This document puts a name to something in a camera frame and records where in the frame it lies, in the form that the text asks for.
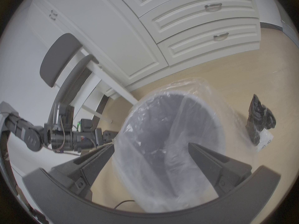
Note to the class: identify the white trash bin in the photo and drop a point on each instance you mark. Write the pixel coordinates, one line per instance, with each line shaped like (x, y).
(158, 115)

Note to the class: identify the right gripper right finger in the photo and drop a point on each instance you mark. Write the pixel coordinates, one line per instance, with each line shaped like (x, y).
(210, 162)

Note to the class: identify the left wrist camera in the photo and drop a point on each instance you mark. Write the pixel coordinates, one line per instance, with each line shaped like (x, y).
(86, 125)

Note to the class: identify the clear printed wrapper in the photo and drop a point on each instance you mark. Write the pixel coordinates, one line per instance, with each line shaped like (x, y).
(266, 141)

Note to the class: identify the clear plastic bag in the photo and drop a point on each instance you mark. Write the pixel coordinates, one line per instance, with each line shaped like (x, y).
(151, 171)

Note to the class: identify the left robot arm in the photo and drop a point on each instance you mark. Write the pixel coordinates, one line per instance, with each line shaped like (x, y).
(25, 134)

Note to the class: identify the black plastic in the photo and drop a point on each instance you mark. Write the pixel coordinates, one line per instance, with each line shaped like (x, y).
(258, 118)

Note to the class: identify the white chair with grey cushions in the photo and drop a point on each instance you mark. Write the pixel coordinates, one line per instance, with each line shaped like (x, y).
(58, 55)

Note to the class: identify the white wardrobe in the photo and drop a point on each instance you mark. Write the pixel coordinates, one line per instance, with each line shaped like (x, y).
(112, 31)

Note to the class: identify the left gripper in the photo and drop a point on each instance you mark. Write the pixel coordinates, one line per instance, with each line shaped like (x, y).
(84, 141)

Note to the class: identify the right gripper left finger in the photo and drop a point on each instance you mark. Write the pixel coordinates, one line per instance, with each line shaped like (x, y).
(93, 167)

